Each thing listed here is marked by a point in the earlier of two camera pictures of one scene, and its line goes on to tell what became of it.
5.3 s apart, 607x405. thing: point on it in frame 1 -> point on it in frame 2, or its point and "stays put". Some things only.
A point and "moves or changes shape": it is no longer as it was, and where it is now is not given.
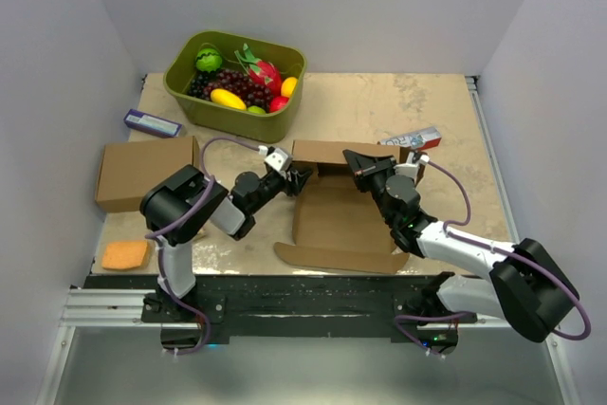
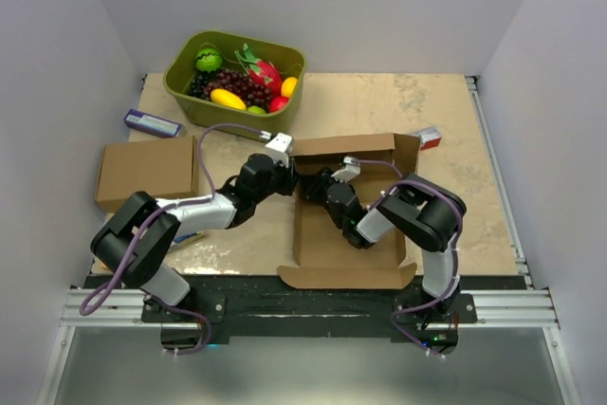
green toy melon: x=209 y=60 stays put
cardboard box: x=336 y=226 moves or changes shape
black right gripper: x=361 y=176 -> x=313 y=184
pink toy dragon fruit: x=262 y=72 stays put
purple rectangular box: x=153 y=123 stays put
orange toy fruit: x=288 y=85 stays put
